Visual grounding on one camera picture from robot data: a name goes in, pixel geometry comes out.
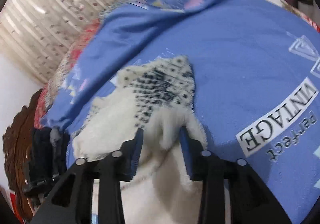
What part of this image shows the black garment on bed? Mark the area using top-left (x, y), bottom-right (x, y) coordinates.
top-left (22, 127), bottom-right (70, 207)

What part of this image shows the floral beige curtain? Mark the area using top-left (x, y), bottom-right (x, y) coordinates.
top-left (1, 0), bottom-right (114, 84)

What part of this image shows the red floral blanket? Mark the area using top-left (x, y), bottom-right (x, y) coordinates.
top-left (34, 18), bottom-right (101, 129)

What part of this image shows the cream fuzzy patterned sweater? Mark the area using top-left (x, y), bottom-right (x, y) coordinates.
top-left (72, 56), bottom-right (208, 223)

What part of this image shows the blue printed bed sheet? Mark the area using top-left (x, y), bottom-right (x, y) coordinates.
top-left (41, 0), bottom-right (319, 223)

